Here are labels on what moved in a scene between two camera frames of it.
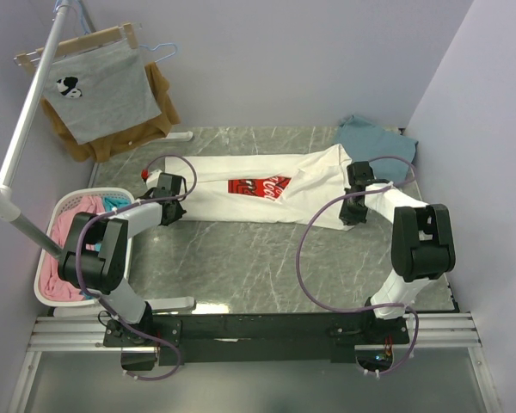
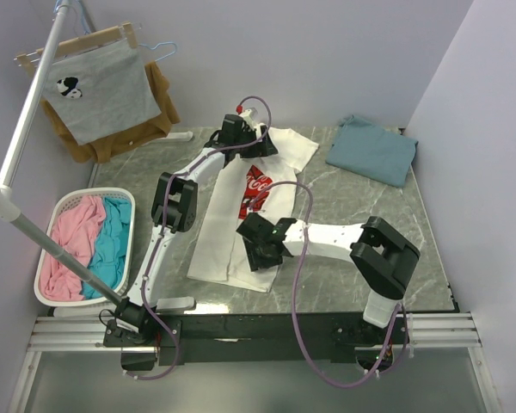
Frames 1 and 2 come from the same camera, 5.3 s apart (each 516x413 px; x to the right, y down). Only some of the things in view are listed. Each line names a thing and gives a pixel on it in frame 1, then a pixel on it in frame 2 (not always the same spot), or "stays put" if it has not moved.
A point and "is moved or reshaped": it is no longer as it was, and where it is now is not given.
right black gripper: [347, 218] -> [256, 261]
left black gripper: [179, 213] -> [262, 149]
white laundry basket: [52, 288] stays put
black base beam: [193, 338] stays put
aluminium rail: [445, 331] stays put
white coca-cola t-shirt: [300, 188] is moved or reshaped
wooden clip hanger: [120, 34] stays put
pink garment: [54, 286] stays put
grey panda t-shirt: [101, 93] stays put
